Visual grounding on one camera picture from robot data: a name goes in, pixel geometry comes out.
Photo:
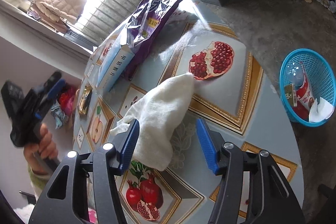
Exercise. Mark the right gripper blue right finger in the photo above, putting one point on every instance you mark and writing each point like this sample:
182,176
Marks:
209,141

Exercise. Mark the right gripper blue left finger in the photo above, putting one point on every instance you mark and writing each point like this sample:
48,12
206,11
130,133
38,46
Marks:
126,144

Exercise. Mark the white cloth towel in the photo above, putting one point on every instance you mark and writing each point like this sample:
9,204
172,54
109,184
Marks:
159,112

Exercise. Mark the gold carton box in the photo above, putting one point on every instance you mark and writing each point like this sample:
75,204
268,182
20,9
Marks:
290,95

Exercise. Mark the red white snack bag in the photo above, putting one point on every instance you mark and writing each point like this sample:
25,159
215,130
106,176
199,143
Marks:
305,98

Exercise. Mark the clear plastic cup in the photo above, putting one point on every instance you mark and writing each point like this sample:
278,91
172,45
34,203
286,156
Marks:
295,74

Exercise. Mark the white tissue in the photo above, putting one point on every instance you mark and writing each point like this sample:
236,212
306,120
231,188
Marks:
320,111

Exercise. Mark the person's left hand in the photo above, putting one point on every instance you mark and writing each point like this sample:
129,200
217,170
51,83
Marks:
46,148

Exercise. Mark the fruit pattern tablecloth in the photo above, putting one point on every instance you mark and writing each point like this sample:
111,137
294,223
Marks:
241,104

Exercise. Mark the gold Enaak snack bag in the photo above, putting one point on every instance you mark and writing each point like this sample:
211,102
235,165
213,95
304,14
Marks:
84,101

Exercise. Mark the white blue tissue pack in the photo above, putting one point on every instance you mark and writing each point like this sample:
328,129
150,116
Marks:
116,60

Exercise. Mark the beige quilted jacket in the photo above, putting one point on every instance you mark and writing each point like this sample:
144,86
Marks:
57,13

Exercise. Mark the purple yellow snack bag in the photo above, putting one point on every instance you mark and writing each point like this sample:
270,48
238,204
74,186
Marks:
143,27

